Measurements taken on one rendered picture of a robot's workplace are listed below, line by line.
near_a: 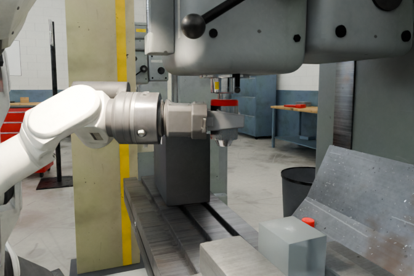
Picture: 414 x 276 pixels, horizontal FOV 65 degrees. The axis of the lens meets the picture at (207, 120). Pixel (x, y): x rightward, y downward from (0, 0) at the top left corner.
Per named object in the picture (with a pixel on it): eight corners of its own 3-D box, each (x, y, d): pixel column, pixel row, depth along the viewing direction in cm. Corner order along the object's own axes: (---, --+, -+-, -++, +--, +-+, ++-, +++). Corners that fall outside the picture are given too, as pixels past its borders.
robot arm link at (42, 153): (106, 105, 49) (21, 154, 45) (118, 129, 57) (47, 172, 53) (85, 76, 51) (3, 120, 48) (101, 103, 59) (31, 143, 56)
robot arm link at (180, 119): (207, 92, 48) (127, 92, 48) (206, 156, 49) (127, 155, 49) (205, 91, 61) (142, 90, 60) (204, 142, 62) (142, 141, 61)
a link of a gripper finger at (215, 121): (243, 130, 53) (206, 130, 53) (244, 111, 53) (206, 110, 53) (244, 132, 51) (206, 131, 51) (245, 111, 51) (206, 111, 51)
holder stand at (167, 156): (166, 207, 83) (164, 130, 81) (153, 182, 104) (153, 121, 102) (210, 201, 87) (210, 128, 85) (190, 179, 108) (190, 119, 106)
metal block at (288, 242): (287, 297, 35) (288, 244, 34) (257, 268, 40) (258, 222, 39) (324, 285, 37) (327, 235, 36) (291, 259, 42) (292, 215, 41)
